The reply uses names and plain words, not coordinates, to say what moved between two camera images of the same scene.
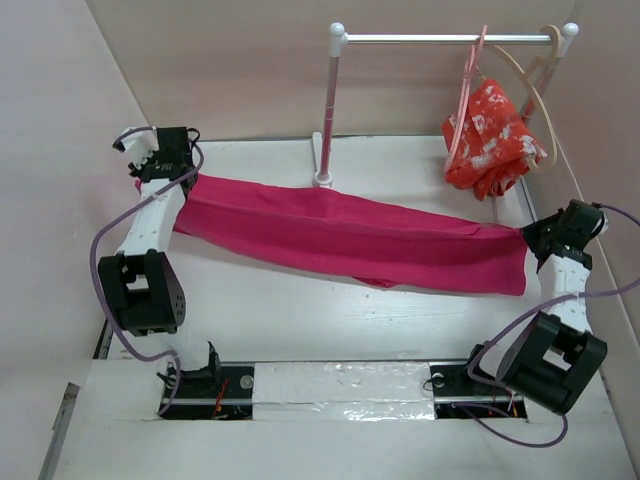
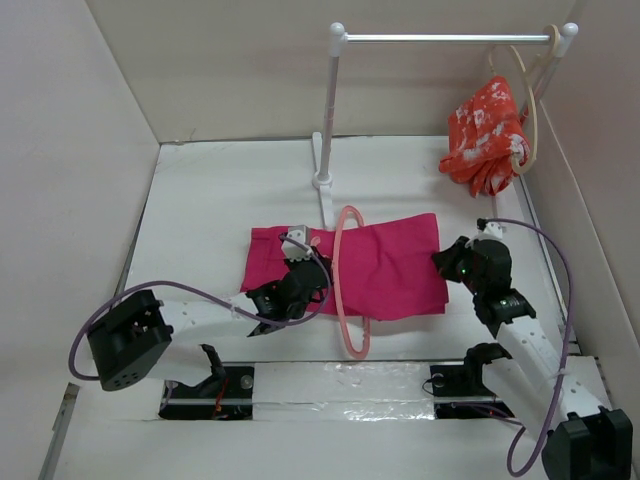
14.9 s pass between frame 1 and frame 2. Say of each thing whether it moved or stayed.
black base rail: stayed
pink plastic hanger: moved
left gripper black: moved
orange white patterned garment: stayed
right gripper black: moved
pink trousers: moved
